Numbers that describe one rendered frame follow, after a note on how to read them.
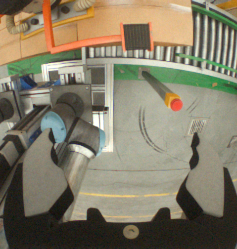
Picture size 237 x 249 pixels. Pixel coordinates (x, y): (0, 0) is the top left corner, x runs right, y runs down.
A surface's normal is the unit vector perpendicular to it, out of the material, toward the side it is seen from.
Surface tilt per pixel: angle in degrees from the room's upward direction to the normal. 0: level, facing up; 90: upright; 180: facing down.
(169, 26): 0
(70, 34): 0
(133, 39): 0
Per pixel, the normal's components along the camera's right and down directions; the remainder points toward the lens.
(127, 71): -0.03, 0.52
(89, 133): 0.41, -0.50
